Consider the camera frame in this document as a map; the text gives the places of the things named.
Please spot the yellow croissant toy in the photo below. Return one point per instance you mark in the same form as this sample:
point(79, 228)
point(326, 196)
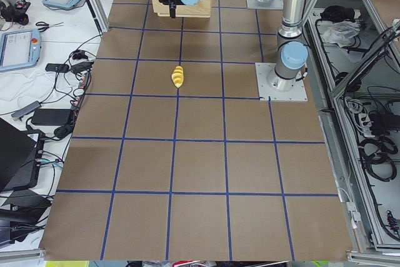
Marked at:
point(177, 76)

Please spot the red black small device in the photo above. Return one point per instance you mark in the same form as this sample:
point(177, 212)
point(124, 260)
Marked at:
point(15, 12)

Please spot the lower teach pendant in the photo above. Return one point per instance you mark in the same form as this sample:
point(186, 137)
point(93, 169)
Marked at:
point(20, 49)

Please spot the black cloth bundle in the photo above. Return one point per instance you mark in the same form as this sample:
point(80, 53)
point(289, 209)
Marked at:
point(337, 14)

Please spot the grey usb hub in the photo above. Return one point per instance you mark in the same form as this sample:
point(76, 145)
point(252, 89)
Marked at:
point(30, 108)

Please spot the black power adapter brick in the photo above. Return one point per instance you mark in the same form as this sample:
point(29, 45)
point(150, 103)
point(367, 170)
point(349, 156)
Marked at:
point(50, 117)

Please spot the crumpled white cloth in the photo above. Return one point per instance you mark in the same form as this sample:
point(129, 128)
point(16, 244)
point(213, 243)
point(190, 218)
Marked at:
point(342, 33)

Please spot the black laptop computer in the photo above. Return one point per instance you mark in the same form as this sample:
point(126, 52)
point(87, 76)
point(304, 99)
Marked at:
point(20, 154)

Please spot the white power strip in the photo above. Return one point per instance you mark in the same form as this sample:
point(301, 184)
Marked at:
point(360, 117)

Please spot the black handled scissors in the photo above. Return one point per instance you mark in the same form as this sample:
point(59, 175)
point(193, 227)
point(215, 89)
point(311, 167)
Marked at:
point(43, 26)

